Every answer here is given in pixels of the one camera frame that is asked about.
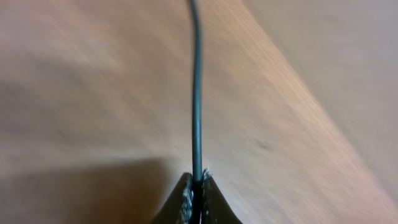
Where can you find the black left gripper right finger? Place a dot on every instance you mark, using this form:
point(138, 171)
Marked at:
point(215, 209)

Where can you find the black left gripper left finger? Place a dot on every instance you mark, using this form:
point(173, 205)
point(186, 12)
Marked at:
point(178, 208)

